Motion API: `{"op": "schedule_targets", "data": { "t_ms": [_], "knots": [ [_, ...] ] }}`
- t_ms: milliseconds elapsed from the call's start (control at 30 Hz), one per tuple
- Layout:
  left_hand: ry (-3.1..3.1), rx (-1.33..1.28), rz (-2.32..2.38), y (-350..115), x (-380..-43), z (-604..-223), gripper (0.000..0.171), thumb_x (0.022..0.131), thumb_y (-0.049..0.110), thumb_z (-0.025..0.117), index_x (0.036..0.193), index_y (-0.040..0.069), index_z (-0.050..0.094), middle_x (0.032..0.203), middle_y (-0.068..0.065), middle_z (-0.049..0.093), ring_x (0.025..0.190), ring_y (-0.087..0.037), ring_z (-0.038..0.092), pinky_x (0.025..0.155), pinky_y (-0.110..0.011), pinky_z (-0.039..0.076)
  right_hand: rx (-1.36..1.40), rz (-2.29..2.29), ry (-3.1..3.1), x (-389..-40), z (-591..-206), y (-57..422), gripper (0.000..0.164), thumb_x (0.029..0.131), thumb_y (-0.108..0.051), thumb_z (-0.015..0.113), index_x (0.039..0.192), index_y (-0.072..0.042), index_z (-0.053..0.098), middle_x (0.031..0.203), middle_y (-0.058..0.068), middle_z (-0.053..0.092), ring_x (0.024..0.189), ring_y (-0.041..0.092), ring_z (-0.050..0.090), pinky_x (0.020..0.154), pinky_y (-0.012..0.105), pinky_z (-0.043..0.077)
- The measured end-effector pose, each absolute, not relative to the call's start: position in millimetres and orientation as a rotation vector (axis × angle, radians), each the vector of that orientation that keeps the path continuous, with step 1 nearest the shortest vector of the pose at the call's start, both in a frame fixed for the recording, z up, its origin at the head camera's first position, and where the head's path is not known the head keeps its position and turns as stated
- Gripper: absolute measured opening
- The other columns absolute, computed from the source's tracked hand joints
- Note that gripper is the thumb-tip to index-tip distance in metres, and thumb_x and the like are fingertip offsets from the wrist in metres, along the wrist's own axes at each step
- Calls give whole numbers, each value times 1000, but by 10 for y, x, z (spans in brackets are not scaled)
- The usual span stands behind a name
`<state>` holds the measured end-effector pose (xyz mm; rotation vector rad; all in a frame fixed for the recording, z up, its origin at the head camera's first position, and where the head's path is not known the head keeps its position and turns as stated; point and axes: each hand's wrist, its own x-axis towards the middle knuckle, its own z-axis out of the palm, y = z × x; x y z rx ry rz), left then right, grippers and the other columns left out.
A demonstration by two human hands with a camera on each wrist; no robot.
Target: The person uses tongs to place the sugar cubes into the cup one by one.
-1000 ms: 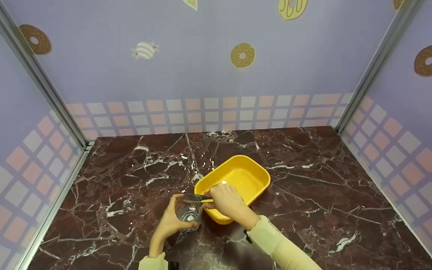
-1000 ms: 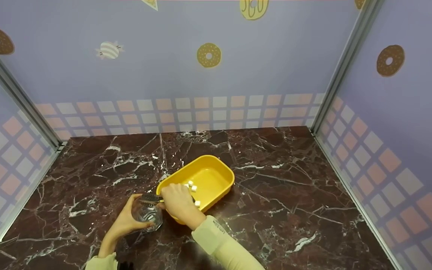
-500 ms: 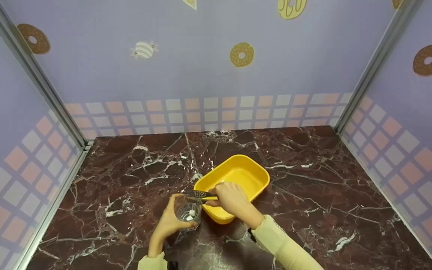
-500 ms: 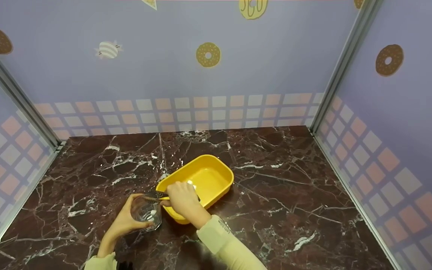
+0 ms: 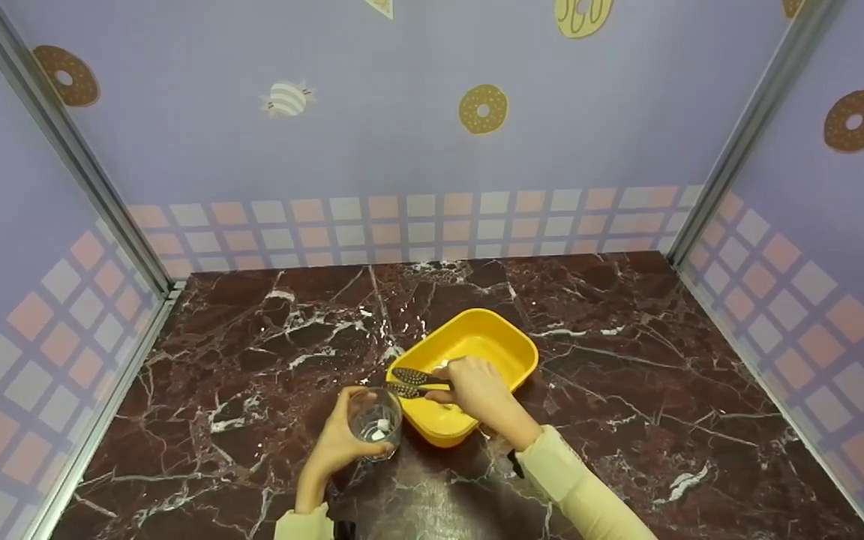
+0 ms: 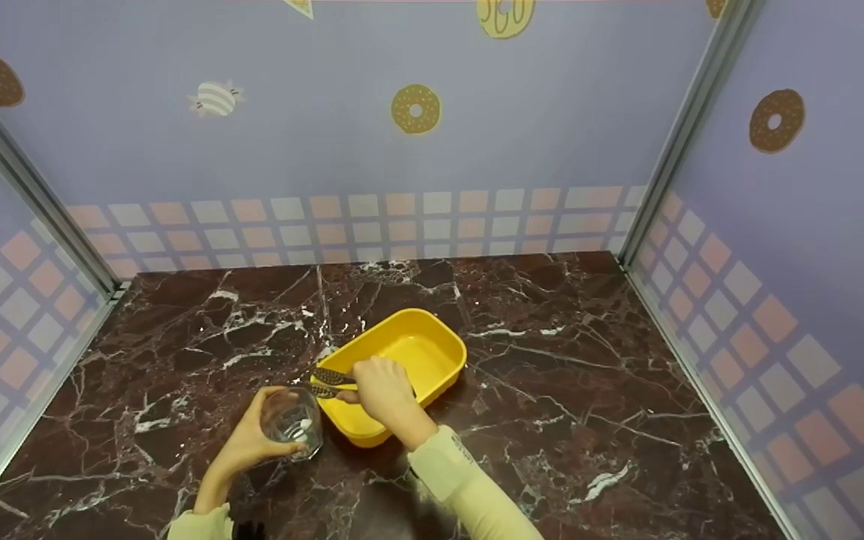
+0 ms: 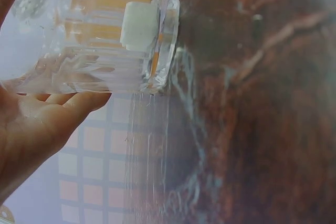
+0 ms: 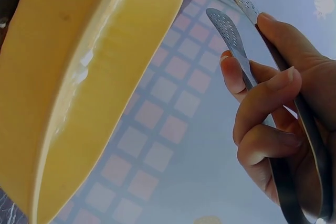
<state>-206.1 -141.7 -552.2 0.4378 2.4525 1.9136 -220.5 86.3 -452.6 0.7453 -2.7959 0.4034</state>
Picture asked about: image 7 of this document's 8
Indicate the person's left hand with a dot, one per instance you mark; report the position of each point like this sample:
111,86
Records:
29,134

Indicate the person's left fingers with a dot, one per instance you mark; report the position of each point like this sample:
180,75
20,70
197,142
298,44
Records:
78,102

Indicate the clear ribbed drinking glass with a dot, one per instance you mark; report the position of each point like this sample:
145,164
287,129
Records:
89,58

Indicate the white cube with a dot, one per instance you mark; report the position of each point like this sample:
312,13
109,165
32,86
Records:
139,26

